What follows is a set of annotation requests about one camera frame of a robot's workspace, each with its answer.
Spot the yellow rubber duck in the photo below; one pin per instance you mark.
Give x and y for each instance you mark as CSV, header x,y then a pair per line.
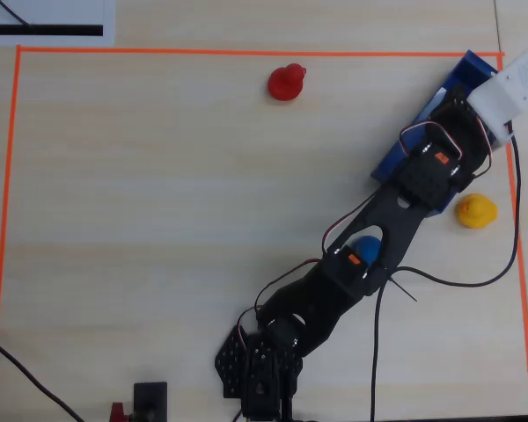
x,y
476,212

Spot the white paper with black strip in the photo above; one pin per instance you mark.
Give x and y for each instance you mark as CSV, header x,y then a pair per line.
x,y
48,19

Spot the red rubber duck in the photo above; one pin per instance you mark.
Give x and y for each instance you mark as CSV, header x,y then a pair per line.
x,y
285,83

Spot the blue plastic box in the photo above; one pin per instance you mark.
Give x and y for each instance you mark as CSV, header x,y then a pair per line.
x,y
477,66

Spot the orange tape strip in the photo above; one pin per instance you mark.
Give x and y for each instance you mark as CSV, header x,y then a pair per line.
x,y
520,264
246,51
4,220

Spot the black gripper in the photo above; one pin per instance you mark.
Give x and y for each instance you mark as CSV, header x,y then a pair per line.
x,y
457,108

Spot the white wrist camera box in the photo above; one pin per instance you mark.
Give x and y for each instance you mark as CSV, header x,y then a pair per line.
x,y
501,96

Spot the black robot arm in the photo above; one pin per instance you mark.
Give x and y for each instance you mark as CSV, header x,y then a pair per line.
x,y
378,220

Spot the blue ball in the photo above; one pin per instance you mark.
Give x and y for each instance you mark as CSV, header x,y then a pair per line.
x,y
367,248

